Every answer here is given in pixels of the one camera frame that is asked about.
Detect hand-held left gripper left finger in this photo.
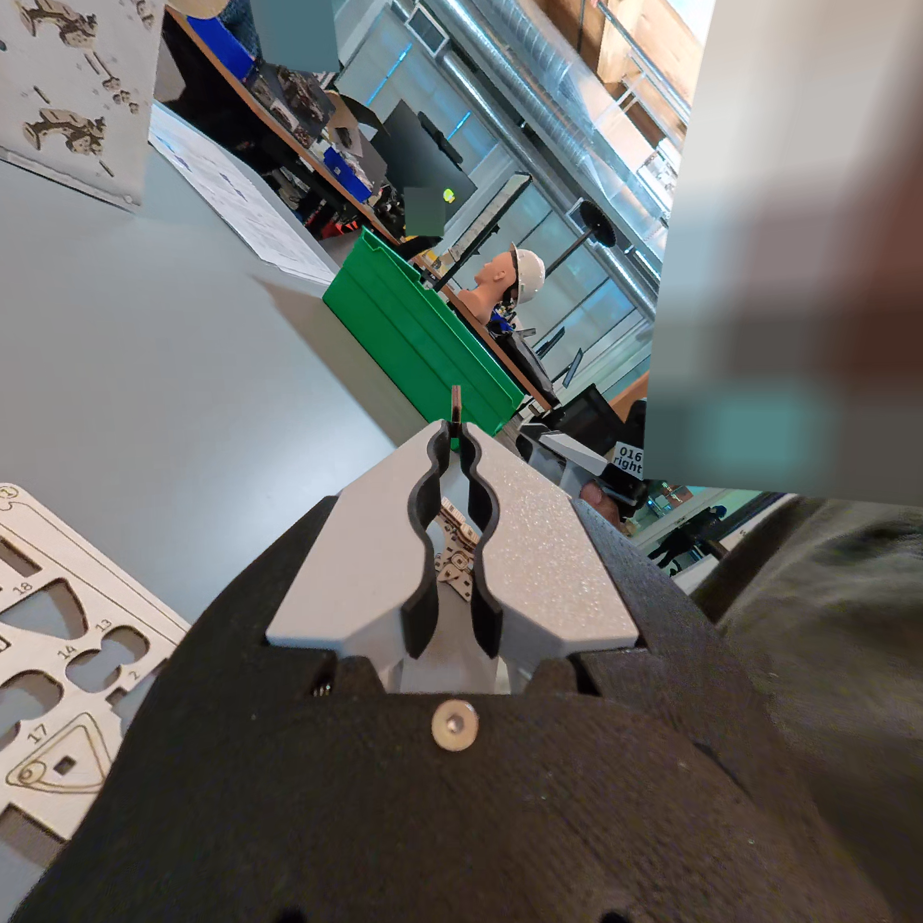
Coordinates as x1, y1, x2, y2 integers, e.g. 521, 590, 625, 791
264, 421, 451, 695

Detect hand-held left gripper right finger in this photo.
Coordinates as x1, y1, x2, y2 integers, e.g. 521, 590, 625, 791
460, 423, 643, 695

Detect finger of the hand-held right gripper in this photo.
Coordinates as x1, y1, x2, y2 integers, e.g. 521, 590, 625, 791
538, 429, 610, 470

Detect wooden model assembly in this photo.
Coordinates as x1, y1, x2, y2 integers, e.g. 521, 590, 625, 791
435, 496, 483, 601

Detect grey desk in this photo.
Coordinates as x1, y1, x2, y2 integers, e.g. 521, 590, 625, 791
0, 101, 441, 866

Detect person's right hand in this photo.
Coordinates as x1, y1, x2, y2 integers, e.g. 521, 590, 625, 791
579, 478, 631, 535

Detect black monitor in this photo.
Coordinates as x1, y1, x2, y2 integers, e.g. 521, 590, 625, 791
555, 384, 628, 451

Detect wooden-topped background table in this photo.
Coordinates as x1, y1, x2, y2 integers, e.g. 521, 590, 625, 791
166, 7, 560, 412

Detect mannequin head with hard hat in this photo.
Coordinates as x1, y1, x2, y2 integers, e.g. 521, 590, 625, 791
507, 242, 547, 305

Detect green plastic bin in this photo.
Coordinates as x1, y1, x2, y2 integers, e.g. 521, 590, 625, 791
322, 225, 526, 437

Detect black disc on pole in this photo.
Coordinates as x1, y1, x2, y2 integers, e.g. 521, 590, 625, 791
566, 200, 617, 289

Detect laser-cut wooden parts sheet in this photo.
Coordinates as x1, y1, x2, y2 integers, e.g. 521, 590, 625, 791
0, 482, 190, 866

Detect silver ventilation ducts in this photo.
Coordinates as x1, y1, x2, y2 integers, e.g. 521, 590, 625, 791
433, 0, 682, 217

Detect plastic-sleeved paper sheet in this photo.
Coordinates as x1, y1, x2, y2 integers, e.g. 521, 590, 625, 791
148, 101, 340, 286

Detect hanging instruction sheet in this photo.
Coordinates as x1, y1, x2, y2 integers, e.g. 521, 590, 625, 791
0, 0, 167, 212

